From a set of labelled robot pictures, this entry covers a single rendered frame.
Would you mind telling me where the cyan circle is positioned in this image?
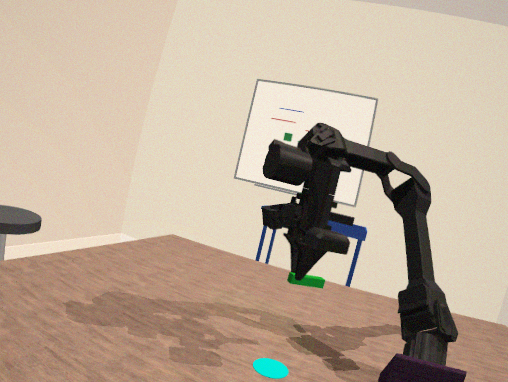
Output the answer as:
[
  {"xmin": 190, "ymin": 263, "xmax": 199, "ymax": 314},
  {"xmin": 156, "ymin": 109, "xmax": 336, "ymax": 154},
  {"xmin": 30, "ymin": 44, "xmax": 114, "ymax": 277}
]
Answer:
[{"xmin": 253, "ymin": 358, "xmax": 289, "ymax": 379}]

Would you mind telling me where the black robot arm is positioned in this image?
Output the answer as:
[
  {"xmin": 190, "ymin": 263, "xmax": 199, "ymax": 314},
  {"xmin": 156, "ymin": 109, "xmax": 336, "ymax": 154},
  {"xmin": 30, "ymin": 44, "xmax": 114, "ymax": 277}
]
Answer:
[{"xmin": 262, "ymin": 123, "xmax": 458, "ymax": 366}]

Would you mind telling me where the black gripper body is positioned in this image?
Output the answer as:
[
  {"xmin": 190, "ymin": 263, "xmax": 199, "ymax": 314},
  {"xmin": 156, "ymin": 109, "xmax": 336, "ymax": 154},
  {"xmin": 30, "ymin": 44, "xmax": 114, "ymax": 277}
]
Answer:
[{"xmin": 281, "ymin": 188, "xmax": 350, "ymax": 255}]

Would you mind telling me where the green rectangular block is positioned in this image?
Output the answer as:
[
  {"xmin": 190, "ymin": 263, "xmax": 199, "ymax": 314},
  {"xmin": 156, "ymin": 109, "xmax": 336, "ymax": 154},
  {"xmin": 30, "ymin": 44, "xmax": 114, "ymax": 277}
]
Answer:
[{"xmin": 287, "ymin": 272, "xmax": 325, "ymax": 288}]

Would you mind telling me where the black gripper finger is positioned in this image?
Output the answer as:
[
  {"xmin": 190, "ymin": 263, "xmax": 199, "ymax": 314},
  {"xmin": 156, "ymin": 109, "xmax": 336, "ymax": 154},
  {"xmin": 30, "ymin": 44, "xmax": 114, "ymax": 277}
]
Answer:
[
  {"xmin": 294, "ymin": 239, "xmax": 327, "ymax": 280},
  {"xmin": 283, "ymin": 233, "xmax": 303, "ymax": 273}
]

